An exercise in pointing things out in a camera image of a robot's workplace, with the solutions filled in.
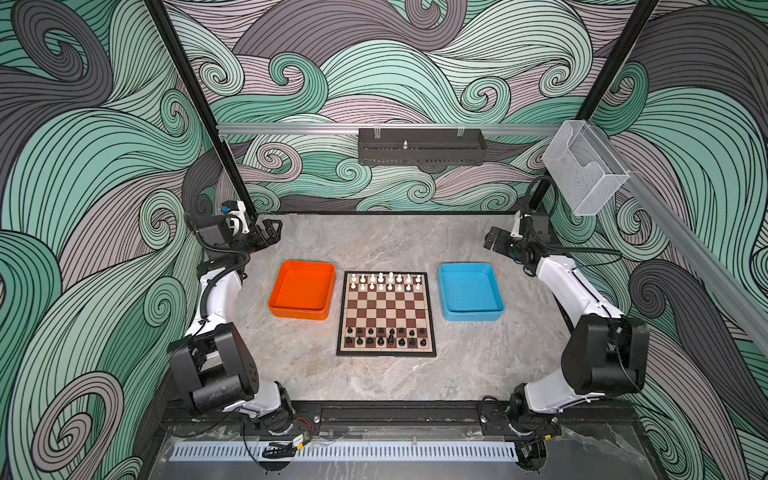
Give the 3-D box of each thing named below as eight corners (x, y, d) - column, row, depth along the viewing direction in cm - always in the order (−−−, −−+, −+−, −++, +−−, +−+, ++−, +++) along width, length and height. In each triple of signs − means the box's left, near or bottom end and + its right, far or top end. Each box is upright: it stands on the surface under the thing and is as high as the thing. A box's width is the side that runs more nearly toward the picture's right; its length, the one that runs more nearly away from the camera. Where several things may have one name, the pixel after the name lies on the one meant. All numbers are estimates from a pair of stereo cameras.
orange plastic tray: (270, 319, 93) (266, 312, 89) (283, 268, 106) (280, 260, 102) (330, 319, 93) (328, 312, 89) (336, 268, 106) (334, 260, 102)
